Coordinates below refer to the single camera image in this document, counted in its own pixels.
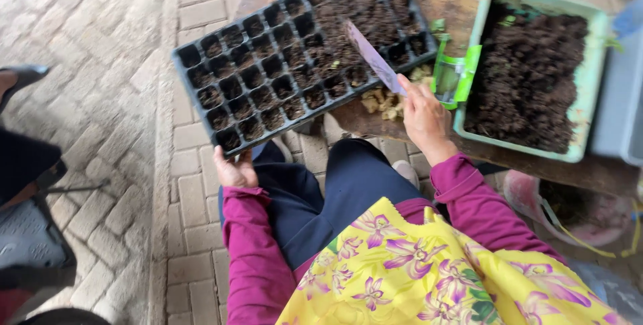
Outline person's left hand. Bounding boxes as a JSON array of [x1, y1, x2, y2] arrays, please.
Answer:
[[213, 145, 260, 189]]

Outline person's right hand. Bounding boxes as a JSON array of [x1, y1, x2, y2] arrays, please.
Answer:
[[397, 74, 460, 161]]

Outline purple knife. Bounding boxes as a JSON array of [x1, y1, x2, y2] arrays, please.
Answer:
[[344, 19, 407, 96]]

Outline black plastic seedling tray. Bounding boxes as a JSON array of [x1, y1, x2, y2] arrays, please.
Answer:
[[171, 0, 439, 159]]

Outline pile of beige ginger pieces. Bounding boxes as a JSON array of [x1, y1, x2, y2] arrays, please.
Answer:
[[361, 64, 436, 122]]

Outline green clear plastic packet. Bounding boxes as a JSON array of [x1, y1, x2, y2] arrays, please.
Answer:
[[430, 44, 483, 111]]

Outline person's grey shoe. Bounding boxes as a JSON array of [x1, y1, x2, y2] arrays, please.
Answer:
[[391, 160, 421, 190]]

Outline green leaf scraps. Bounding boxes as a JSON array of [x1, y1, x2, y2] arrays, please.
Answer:
[[429, 18, 451, 43]]

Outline person's navy trousers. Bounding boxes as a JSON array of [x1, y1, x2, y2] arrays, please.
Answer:
[[218, 138, 434, 271]]

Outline dark potting soil heap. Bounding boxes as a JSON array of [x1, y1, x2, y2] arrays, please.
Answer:
[[464, 1, 590, 154]]

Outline yellow floral apron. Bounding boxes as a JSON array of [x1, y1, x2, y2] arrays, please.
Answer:
[[276, 196, 632, 325]]

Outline green plastic tub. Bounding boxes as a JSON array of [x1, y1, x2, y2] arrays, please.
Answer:
[[452, 0, 612, 164]]

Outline grey plastic container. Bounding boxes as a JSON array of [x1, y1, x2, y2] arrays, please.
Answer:
[[590, 28, 643, 168]]

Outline pink plastic bucket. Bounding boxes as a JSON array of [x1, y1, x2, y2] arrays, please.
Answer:
[[503, 169, 635, 248]]

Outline grey plastic stool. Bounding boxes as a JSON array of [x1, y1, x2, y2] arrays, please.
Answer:
[[0, 196, 77, 292]]

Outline blue plastic bag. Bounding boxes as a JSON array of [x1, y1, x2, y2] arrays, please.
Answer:
[[612, 0, 643, 40]]

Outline clear grey plastic bag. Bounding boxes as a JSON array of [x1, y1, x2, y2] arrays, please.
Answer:
[[567, 259, 643, 325]]

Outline yellow cord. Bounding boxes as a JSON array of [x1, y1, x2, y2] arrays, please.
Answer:
[[540, 196, 643, 260]]

